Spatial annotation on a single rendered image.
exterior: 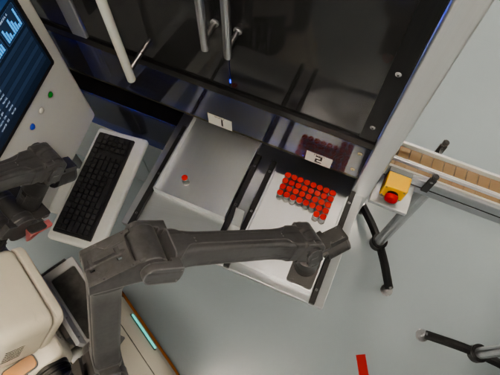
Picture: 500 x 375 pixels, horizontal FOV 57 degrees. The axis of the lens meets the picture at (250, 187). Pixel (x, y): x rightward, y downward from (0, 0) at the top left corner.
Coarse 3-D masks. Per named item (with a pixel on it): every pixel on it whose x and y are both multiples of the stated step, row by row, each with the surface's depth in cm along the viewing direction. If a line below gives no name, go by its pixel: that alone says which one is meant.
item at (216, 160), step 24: (192, 120) 161; (192, 144) 161; (216, 144) 161; (240, 144) 161; (168, 168) 157; (192, 168) 157; (216, 168) 157; (240, 168) 157; (168, 192) 154; (192, 192) 154; (216, 192) 154; (216, 216) 149
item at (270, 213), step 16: (272, 176) 154; (272, 192) 154; (256, 208) 148; (272, 208) 151; (288, 208) 152; (336, 208) 152; (256, 224) 149; (272, 224) 149; (288, 224) 149; (320, 224) 149; (336, 224) 146; (272, 272) 143; (288, 272) 143; (304, 288) 138
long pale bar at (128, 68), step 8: (96, 0) 106; (104, 0) 106; (104, 8) 108; (104, 16) 110; (112, 16) 112; (112, 24) 113; (112, 32) 115; (112, 40) 118; (120, 40) 119; (120, 48) 121; (120, 56) 124; (136, 56) 133; (128, 64) 128; (136, 64) 133; (128, 72) 130; (128, 80) 134
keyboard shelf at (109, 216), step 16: (144, 144) 170; (128, 160) 167; (128, 176) 164; (64, 192) 162; (48, 208) 160; (112, 208) 160; (112, 224) 158; (64, 240) 155; (80, 240) 155; (96, 240) 155
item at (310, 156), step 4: (308, 152) 142; (308, 156) 144; (312, 156) 143; (320, 156) 141; (308, 160) 146; (312, 160) 145; (316, 160) 144; (324, 160) 142; (328, 160) 141; (332, 160) 140; (320, 164) 146; (324, 164) 144; (328, 164) 143
